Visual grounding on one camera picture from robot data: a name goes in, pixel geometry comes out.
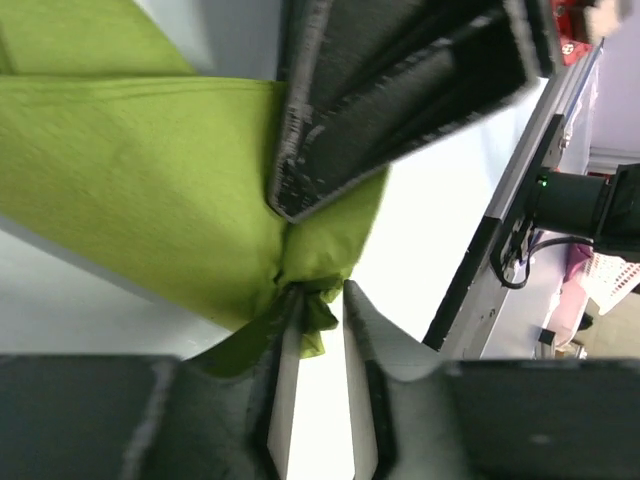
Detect white perforated plastic basket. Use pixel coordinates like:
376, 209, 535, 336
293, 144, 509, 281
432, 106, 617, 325
581, 253, 639, 315

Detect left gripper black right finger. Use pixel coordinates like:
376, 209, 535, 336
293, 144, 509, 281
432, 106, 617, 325
343, 281, 639, 479

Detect green paper napkin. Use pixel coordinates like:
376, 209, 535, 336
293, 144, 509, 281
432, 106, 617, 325
1, 1, 386, 358

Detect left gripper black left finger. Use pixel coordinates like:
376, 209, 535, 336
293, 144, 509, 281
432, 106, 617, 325
1, 287, 305, 479

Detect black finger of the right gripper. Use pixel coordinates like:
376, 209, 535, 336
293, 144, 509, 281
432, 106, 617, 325
267, 1, 558, 223

